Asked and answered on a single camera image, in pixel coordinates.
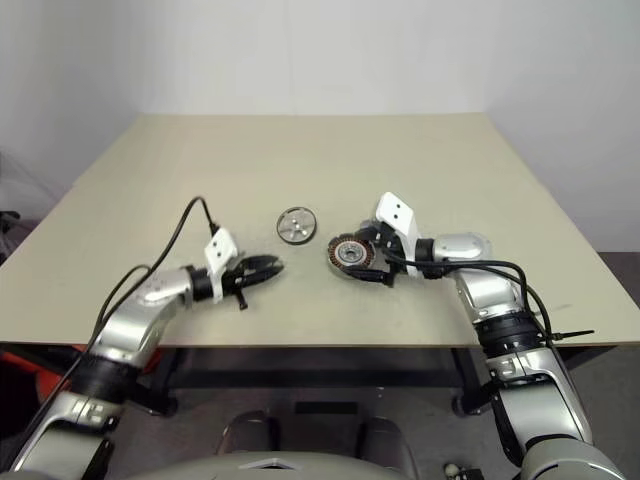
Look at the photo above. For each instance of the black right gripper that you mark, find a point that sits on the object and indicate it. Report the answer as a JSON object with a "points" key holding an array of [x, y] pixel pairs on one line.
{"points": [[389, 250]]}

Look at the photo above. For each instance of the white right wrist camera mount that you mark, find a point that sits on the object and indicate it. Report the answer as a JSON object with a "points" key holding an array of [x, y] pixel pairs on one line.
{"points": [[395, 210]]}

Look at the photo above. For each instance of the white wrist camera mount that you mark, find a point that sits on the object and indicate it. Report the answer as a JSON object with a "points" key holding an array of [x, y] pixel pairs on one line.
{"points": [[220, 247], [395, 210]]}

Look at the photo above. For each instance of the orange plastic object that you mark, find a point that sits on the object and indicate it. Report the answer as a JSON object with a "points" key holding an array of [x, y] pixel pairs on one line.
{"points": [[45, 385]]}

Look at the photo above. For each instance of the black rectangular floor plate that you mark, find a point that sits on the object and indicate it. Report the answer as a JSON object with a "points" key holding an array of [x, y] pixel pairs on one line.
{"points": [[325, 408]]}

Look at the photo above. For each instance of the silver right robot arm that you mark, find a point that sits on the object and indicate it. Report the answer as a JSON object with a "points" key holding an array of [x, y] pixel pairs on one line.
{"points": [[540, 395]]}

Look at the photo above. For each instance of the round spoked rotor disc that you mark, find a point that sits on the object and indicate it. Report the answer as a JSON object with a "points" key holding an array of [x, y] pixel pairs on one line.
{"points": [[296, 226]]}

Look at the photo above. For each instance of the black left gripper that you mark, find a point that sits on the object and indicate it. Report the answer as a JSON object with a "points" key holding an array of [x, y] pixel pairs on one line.
{"points": [[236, 280]]}

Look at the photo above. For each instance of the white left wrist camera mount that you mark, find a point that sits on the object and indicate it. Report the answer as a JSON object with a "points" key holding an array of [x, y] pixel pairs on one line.
{"points": [[220, 247]]}

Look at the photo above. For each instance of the dark background equipment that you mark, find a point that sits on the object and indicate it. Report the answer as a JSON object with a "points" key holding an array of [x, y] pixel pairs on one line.
{"points": [[6, 225]]}

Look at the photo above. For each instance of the small white black device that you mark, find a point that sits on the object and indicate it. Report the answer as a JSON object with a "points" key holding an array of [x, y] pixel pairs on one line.
{"points": [[460, 471]]}

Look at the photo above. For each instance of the black table frame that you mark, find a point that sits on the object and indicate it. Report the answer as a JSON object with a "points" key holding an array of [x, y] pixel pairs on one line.
{"points": [[465, 375]]}

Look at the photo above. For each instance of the dark rounded robot foot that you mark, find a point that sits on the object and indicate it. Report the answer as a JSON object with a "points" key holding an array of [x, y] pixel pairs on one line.
{"points": [[385, 440], [250, 432]]}

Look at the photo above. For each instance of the grey tape roll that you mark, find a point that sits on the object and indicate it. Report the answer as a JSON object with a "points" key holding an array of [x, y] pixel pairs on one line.
{"points": [[350, 254]]}

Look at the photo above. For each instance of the grey robot torso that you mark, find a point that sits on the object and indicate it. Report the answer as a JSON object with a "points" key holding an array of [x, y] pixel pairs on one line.
{"points": [[200, 467]]}

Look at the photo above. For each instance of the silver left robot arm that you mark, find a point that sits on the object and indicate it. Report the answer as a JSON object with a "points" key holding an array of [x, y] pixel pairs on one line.
{"points": [[135, 320]]}

